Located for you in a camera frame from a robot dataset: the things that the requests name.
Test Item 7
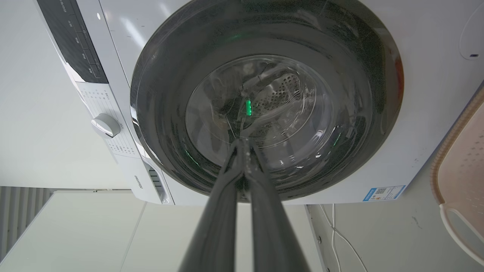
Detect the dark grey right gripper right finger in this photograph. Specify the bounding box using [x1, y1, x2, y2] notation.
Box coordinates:
[242, 138, 311, 272]

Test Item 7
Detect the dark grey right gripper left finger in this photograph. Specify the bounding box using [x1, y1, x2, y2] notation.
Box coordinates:
[178, 138, 245, 272]

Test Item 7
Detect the beige laundry basket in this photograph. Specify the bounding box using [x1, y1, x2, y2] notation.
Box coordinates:
[430, 88, 484, 266]

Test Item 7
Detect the blue white energy label sticker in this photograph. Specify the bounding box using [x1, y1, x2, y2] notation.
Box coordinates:
[362, 185, 406, 202]

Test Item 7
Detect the silver washer control knob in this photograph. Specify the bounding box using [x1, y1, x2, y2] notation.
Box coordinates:
[91, 113, 121, 139]

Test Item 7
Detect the round dark glass washer door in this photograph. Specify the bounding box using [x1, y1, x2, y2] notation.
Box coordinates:
[130, 0, 404, 201]

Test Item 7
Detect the white front-load washing machine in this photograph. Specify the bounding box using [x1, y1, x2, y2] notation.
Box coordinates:
[33, 0, 484, 206]

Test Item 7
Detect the thin white power cable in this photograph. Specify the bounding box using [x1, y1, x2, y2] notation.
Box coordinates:
[320, 204, 368, 272]

